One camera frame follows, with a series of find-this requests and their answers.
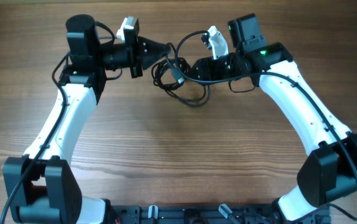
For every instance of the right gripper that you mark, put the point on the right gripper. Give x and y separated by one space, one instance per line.
207 68

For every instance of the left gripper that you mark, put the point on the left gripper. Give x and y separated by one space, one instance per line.
143 45

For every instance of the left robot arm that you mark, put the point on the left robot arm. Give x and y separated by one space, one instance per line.
40 184

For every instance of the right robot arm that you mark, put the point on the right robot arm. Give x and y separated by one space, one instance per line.
330 170

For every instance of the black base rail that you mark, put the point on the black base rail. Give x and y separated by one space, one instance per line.
248 214

